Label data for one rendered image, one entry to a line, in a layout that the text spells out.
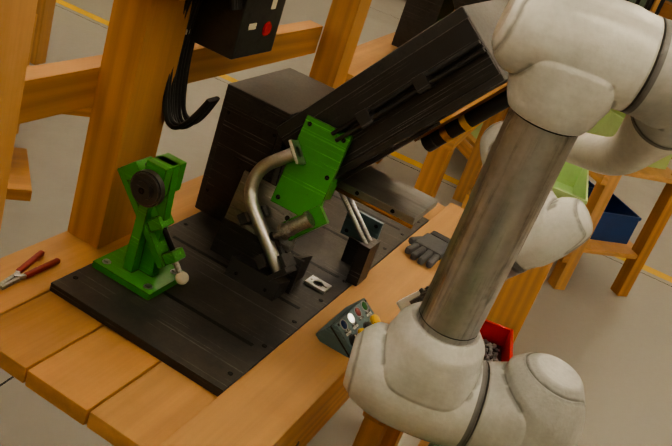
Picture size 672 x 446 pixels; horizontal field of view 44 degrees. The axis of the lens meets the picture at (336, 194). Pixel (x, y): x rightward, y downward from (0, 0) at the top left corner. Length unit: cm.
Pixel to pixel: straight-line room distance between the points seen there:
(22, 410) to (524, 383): 179
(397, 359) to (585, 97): 50
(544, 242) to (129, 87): 87
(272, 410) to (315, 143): 59
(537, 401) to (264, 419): 48
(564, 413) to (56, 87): 109
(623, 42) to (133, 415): 98
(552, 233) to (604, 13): 59
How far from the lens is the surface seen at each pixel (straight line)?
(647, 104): 114
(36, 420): 276
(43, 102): 170
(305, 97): 205
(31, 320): 167
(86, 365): 159
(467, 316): 129
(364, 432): 192
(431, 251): 225
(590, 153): 139
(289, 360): 169
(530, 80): 112
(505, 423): 138
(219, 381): 159
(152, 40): 172
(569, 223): 160
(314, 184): 183
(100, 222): 188
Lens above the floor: 189
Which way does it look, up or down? 24 degrees down
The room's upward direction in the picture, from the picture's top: 19 degrees clockwise
